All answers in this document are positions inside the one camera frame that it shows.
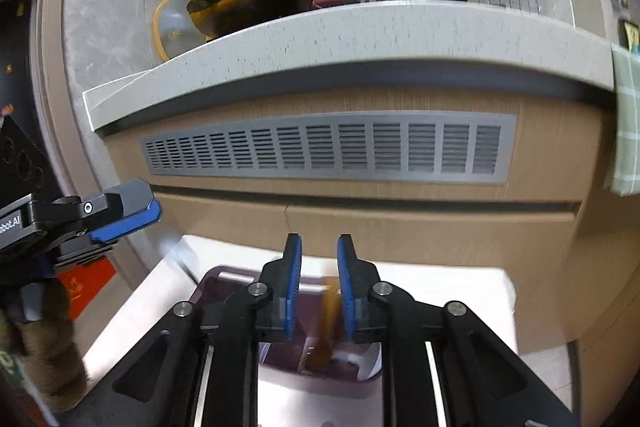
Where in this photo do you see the wooden spoon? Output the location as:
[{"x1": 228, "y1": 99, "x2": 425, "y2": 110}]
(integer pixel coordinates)
[{"x1": 305, "y1": 277, "x2": 341, "y2": 373}]

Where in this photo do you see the white plastic spoon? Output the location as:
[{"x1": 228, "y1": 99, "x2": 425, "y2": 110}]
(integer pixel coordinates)
[{"x1": 348, "y1": 343, "x2": 382, "y2": 381}]

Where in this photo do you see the left gloved hand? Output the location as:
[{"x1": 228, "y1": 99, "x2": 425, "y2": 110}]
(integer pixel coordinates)
[{"x1": 1, "y1": 277, "x2": 88, "y2": 413}]

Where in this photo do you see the maroon plastic utensil holder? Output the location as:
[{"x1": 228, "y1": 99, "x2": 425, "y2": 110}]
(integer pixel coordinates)
[{"x1": 191, "y1": 265, "x2": 382, "y2": 399}]

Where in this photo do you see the white tablecloth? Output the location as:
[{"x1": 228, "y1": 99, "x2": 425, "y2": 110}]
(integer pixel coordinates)
[{"x1": 64, "y1": 235, "x2": 518, "y2": 426}]

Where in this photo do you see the grey ventilation grille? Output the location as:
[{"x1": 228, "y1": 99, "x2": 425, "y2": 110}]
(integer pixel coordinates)
[{"x1": 140, "y1": 110, "x2": 518, "y2": 184}]

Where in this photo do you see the green checked towel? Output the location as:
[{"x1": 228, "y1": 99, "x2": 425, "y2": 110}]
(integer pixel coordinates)
[{"x1": 611, "y1": 44, "x2": 640, "y2": 197}]

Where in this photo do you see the grey stone countertop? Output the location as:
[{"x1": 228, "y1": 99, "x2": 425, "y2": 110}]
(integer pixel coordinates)
[{"x1": 84, "y1": 1, "x2": 614, "y2": 133}]

